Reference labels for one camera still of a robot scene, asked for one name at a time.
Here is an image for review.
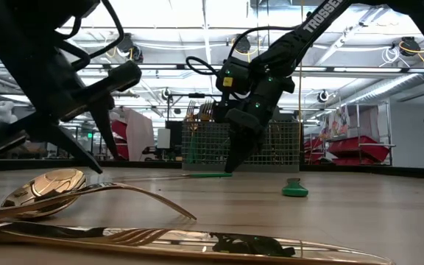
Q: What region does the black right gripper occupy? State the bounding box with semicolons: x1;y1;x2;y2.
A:
211;74;296;174

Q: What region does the black aluminium table frame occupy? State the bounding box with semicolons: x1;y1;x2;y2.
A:
0;158;424;181

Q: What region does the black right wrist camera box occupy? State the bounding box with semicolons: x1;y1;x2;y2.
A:
215;57;252;97

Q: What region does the grey mesh cutlery basket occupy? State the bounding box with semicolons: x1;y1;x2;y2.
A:
181;119;302;173

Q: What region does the gold knife green handle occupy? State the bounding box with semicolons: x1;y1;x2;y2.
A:
0;220;397;265
281;177;309;198

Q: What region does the red storage bin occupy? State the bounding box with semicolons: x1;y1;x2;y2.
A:
328;135;390;163

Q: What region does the pale pink hanging sheet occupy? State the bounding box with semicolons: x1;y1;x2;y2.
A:
123;106;156;162

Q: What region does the white box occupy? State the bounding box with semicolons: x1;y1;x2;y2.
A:
156;127;172;150

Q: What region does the metal shelf rack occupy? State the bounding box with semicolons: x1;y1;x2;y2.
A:
344;101;397;166

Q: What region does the gold spoon green handle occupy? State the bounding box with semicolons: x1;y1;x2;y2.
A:
0;168;88;222

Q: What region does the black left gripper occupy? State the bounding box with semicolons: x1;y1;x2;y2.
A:
0;43;144;174

